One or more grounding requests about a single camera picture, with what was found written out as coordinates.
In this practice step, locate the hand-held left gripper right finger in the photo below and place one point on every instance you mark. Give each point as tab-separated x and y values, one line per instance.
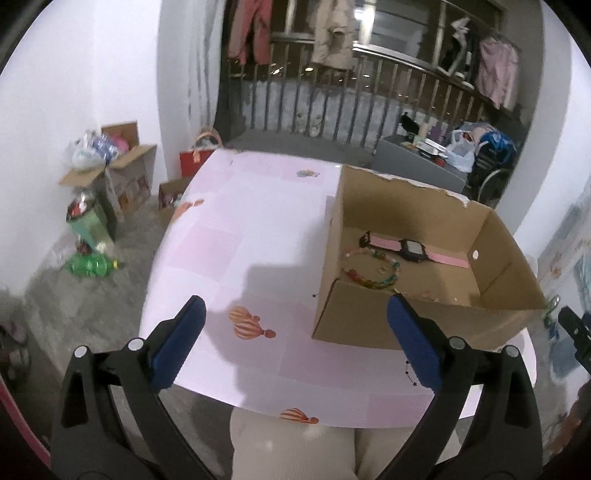
413	341

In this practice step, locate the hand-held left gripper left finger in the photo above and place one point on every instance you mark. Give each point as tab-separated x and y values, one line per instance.
178	341

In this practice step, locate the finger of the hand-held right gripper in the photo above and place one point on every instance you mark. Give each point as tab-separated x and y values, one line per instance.
579	337

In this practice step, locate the teal floral cloth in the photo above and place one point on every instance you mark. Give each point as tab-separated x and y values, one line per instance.
572	267

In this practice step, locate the green plastic bottle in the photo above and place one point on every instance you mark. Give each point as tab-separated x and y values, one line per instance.
92	266

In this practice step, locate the pink balloon print tablecloth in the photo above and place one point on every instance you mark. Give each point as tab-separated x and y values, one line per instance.
258	221

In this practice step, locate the small brown cardboard box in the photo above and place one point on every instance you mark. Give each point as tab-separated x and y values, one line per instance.
173	194

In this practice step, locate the pink slipper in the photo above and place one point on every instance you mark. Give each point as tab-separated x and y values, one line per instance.
14	334

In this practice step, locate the printed cardboard box with flaps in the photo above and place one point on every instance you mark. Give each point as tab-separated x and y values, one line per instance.
129	180

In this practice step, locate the red gift bag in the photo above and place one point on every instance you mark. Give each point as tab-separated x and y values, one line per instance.
191	164

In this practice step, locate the grey side table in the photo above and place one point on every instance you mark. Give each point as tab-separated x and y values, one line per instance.
406	161

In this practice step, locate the white knotted plastic bag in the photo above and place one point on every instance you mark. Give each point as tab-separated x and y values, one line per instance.
461	154

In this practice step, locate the white plastic bag with clutter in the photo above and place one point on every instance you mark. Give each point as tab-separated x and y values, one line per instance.
87	152

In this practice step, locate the white shoe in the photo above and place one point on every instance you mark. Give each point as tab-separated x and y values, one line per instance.
315	124

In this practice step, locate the metal railing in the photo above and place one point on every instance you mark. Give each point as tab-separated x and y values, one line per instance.
332	101

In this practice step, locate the hanging pink shirt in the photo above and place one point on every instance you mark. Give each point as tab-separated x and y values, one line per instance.
498	74

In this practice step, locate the hanging beige coat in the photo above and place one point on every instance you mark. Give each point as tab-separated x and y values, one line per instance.
332	37

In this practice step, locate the hanging pink jacket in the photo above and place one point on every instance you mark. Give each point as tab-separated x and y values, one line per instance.
251	27

